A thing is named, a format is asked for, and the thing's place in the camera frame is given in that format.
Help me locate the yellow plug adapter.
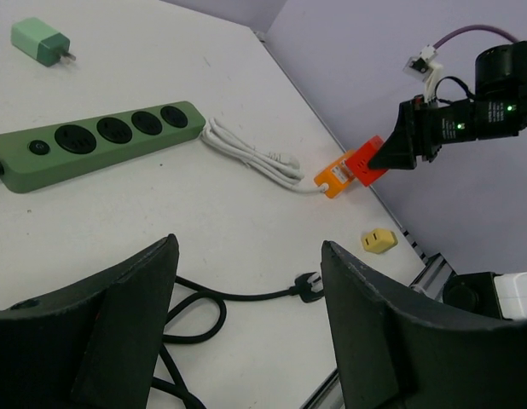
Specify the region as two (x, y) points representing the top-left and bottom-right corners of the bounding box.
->
(361, 228), (398, 254)

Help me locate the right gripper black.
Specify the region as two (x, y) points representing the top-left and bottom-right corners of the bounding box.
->
(368, 99), (481, 170)

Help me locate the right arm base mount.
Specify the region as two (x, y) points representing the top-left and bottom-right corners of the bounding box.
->
(442, 272), (527, 320)

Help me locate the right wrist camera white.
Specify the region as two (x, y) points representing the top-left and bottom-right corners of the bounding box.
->
(403, 45), (443, 102)

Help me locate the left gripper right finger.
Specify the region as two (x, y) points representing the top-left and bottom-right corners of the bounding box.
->
(321, 241), (527, 408)

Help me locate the green wall charger plug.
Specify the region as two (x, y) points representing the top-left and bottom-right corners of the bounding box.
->
(10, 17), (77, 67)

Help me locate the aluminium front rail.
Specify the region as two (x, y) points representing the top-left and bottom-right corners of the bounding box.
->
(300, 369), (345, 409)

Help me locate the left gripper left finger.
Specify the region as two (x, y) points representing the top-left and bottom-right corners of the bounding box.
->
(0, 235), (179, 408)

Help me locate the green power strip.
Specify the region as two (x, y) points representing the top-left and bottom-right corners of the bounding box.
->
(0, 101), (206, 193)

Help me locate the orange power strip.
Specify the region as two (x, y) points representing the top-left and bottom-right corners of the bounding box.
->
(314, 150), (356, 199)

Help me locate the black power cable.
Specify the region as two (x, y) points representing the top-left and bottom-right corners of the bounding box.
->
(0, 158), (324, 409)

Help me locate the white coiled cable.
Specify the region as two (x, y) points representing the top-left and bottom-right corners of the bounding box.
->
(199, 117), (328, 196)

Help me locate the red cube socket adapter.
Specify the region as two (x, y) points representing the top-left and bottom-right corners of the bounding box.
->
(345, 135), (387, 187)

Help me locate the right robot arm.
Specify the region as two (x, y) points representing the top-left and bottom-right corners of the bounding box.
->
(368, 41), (527, 170)

